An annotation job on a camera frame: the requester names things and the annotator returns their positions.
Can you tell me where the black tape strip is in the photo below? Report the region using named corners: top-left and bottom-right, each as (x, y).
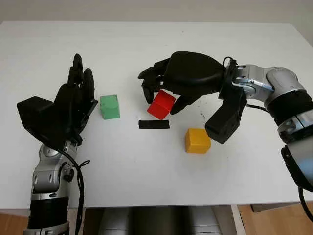
top-left (138, 119), bottom-right (170, 130)

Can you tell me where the green cube block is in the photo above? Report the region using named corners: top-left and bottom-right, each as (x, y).
top-left (99, 94), bottom-right (121, 120)

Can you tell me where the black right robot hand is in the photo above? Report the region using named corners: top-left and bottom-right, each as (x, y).
top-left (137, 50), bottom-right (227, 116)

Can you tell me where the yellow cube block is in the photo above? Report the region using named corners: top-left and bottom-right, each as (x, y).
top-left (184, 128), bottom-right (212, 154)

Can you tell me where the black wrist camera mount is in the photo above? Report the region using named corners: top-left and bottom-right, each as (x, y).
top-left (204, 85), bottom-right (247, 145)
top-left (16, 96), bottom-right (65, 153)

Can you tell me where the grey robot torso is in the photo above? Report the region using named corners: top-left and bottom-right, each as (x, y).
top-left (97, 207), bottom-right (221, 235)

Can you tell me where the red cube block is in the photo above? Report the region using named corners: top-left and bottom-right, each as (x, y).
top-left (146, 89), bottom-right (177, 121)

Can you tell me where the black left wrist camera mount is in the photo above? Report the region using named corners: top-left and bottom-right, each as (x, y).
top-left (16, 96), bottom-right (65, 153)

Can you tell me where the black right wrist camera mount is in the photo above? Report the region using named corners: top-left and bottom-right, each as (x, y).
top-left (204, 85), bottom-right (247, 145)

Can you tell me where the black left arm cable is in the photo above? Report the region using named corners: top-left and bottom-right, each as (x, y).
top-left (58, 149), bottom-right (91, 235)

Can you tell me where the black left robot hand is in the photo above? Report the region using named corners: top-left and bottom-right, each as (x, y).
top-left (55, 53), bottom-right (99, 147)

